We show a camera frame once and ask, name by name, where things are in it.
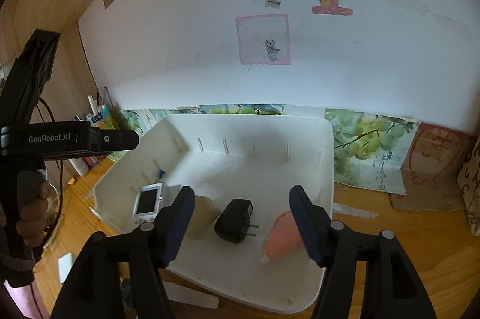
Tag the white instant camera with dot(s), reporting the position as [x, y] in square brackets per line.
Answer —
[149, 201]

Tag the white square charger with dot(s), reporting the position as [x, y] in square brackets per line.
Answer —
[65, 264]

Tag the letter print fabric bag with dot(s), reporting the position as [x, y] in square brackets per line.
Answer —
[468, 180]

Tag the pink hair roller brush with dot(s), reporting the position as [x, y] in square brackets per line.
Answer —
[283, 238]

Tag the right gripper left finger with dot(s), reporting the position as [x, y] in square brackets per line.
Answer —
[92, 287]

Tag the brown cardboard piece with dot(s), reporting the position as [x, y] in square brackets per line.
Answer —
[430, 168]

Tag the black plug charger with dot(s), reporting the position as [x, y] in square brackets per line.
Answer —
[233, 224]

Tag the green grape print box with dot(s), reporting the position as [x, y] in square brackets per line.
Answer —
[369, 148]

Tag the beige angular case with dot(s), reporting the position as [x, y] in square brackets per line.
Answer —
[205, 213]

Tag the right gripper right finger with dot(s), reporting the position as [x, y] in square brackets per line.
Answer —
[392, 287]

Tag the person left hand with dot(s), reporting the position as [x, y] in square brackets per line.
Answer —
[33, 218]

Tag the white plastic storage bin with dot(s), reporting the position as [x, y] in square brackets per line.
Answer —
[223, 157]

